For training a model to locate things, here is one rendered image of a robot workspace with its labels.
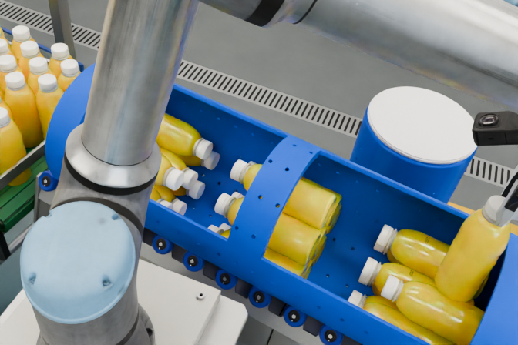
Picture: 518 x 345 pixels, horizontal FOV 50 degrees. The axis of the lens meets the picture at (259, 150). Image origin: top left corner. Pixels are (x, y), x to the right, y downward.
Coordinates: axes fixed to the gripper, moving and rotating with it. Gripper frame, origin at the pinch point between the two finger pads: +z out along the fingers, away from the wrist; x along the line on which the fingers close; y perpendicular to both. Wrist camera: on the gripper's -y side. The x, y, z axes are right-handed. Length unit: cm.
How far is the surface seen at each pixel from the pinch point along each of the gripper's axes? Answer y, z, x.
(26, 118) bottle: -97, 33, -1
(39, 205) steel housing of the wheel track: -84, 44, -12
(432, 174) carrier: -9, 33, 38
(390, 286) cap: -8.8, 20.1, -6.4
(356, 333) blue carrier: -10.6, 25.4, -14.2
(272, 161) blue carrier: -34.8, 9.1, -2.2
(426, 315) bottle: -2.0, 20.2, -8.3
